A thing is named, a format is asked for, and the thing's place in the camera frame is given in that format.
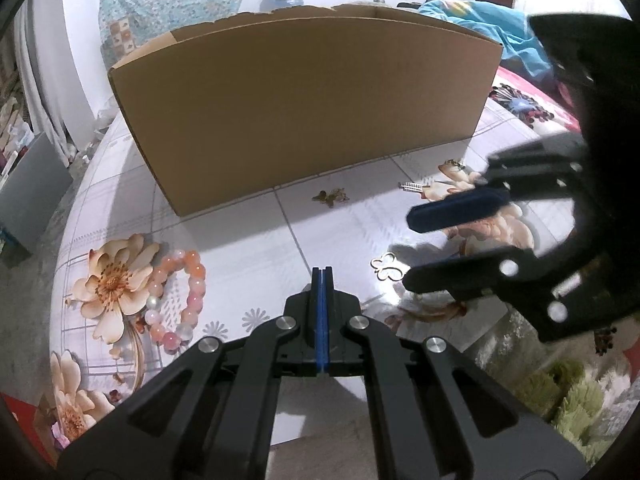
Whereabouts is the pink floral bed sheet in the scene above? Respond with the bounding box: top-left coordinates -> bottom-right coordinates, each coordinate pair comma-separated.
487,62 -> 583,133

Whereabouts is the blue blanket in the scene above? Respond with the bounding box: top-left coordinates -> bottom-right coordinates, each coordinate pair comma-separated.
417,0 -> 556,83

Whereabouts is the pink bead bracelet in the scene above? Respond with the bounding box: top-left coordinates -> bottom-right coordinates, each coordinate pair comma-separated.
144,250 -> 208,351

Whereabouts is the white butterfly brooch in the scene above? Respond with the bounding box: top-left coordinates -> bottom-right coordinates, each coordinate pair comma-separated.
370,252 -> 403,282

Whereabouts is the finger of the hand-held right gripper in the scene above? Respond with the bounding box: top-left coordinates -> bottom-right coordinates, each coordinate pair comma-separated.
402,232 -> 618,344
406,132 -> 593,234

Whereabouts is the white curtain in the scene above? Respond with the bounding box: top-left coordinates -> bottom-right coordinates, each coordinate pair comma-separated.
12,5 -> 81,166

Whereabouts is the grey board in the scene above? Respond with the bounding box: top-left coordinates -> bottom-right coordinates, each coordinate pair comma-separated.
0,132 -> 75,268

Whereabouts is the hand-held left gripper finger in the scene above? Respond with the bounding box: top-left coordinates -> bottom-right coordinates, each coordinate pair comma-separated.
324,266 -> 588,480
56,266 -> 325,480

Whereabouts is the brown cardboard box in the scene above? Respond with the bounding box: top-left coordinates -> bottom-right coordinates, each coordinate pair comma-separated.
107,2 -> 504,219

